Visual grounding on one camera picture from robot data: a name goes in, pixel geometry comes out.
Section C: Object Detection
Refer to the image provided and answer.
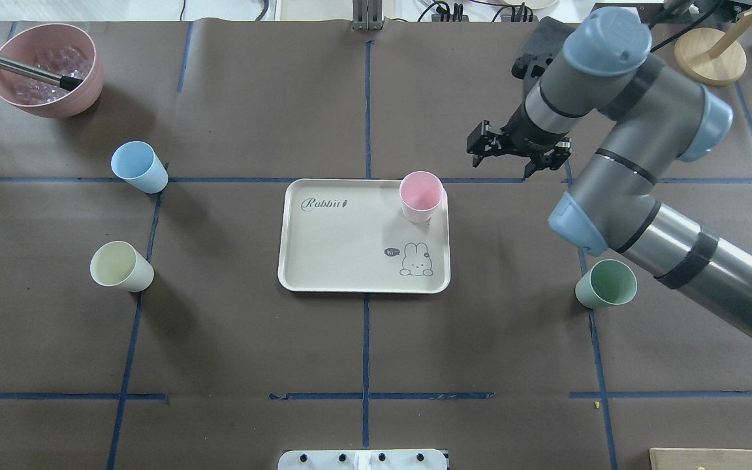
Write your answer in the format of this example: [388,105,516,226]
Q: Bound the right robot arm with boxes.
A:
[467,7,752,338]

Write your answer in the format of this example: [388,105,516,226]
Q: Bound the wooden cutting board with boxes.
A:
[650,447,752,469]

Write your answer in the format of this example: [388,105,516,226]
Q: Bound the pink cup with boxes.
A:
[399,170,447,223]

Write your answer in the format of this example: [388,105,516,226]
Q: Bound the cream yellow cup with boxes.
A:
[89,241,154,292]

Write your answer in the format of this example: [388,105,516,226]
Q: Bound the wooden mug tree stand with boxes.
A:
[674,8,752,86]

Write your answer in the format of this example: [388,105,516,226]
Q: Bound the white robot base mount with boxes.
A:
[277,448,450,469]

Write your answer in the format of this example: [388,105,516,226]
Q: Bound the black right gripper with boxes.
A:
[467,104,572,179]

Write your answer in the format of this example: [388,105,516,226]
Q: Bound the cream rabbit tray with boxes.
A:
[277,179,451,294]

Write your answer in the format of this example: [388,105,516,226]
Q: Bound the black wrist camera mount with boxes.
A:
[511,38,562,80]

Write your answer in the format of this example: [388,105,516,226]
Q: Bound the pink bowl with ice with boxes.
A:
[0,23,104,118]

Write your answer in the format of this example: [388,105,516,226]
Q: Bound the metal black-tipped tongs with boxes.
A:
[0,55,84,91]

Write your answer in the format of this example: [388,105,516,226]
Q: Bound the green cup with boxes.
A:
[574,259,638,309]

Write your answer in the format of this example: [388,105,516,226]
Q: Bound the grey folded cloth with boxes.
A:
[530,17,576,50]

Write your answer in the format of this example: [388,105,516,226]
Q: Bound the blue cup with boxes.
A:
[110,142,169,194]

